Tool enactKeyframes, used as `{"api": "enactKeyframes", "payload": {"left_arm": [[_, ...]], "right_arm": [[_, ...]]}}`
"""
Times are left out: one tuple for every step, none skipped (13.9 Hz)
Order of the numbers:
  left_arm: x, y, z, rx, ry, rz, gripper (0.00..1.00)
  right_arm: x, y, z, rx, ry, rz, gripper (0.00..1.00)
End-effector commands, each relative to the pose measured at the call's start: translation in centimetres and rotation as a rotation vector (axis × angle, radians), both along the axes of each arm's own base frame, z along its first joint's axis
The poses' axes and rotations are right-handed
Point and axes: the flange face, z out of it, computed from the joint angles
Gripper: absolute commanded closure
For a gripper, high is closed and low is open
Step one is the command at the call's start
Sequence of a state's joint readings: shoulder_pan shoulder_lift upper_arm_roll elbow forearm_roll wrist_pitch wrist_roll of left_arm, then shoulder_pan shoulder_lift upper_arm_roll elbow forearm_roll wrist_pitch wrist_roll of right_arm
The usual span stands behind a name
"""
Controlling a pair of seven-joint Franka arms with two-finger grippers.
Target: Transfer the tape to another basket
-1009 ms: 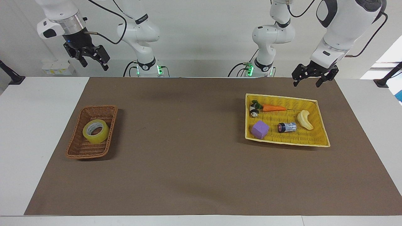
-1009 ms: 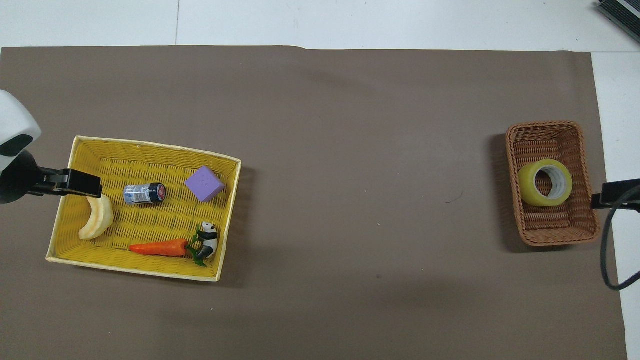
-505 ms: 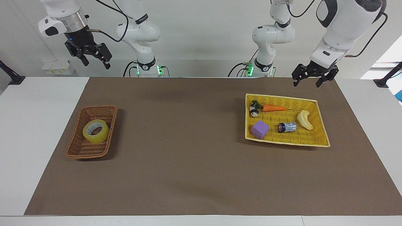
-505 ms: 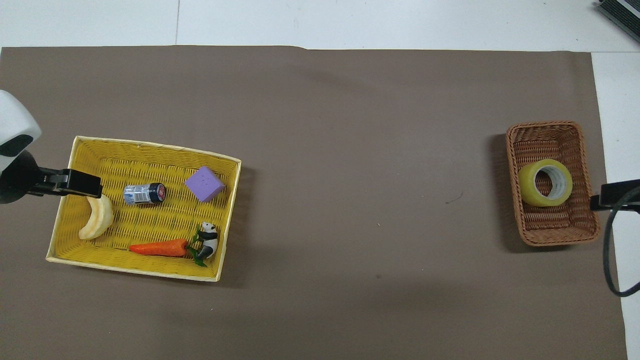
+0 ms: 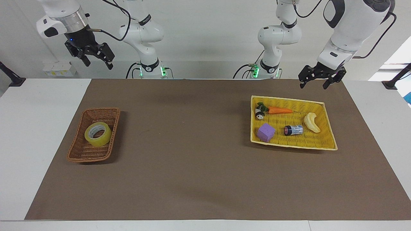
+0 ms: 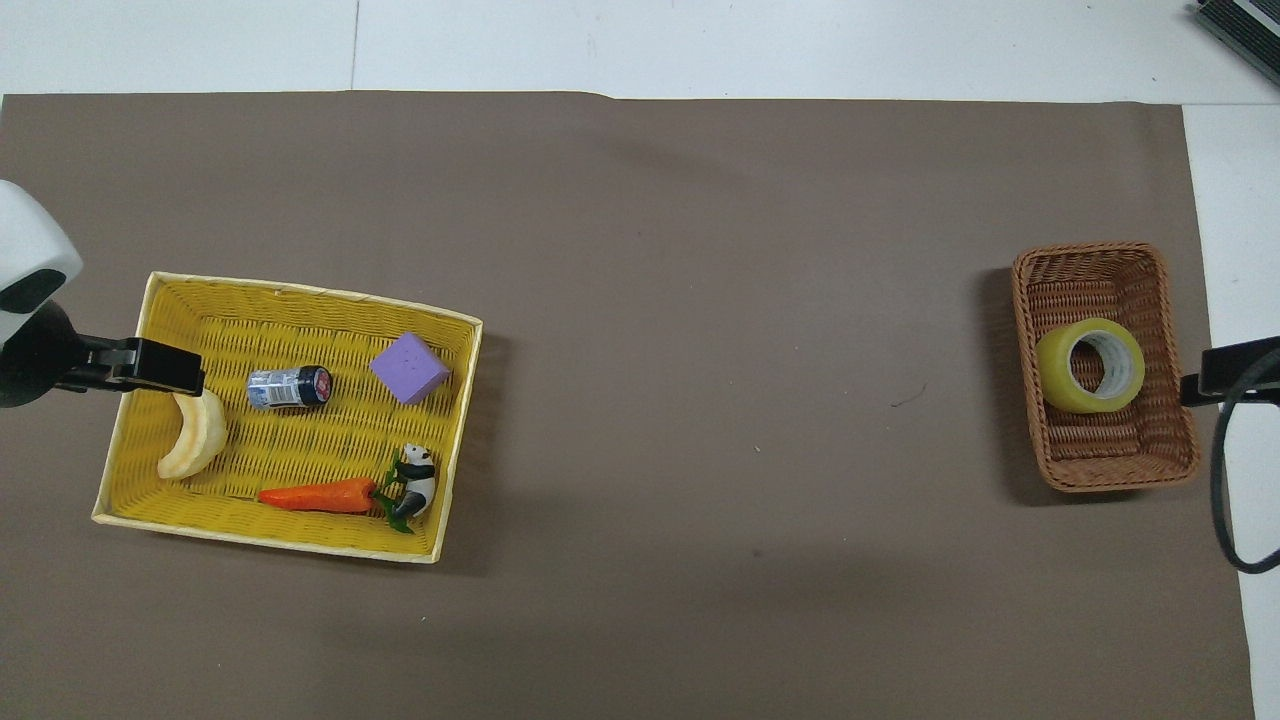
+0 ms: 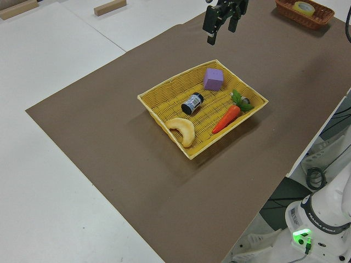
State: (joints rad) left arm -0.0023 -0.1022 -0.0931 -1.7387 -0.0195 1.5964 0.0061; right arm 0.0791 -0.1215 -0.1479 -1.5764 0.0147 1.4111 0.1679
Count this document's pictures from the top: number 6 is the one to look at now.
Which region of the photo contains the peeled banana toy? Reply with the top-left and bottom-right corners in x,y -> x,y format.
157,389 -> 229,481

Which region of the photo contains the small silver can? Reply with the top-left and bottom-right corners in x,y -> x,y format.
247,365 -> 334,413

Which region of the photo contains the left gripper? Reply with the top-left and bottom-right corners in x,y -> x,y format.
0,299 -> 137,409

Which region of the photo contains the orange carrot toy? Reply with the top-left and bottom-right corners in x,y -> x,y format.
258,466 -> 416,535

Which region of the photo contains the panda figure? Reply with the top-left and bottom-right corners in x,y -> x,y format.
392,443 -> 439,520

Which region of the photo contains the yellow woven basket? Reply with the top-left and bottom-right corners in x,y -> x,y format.
92,270 -> 484,565

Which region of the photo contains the purple foam cube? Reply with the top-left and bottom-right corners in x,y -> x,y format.
369,331 -> 453,406

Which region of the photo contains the yellow tape roll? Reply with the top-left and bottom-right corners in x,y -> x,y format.
1035,317 -> 1147,415

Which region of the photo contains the brown wicker basket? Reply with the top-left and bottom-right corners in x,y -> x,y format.
1010,241 -> 1203,494

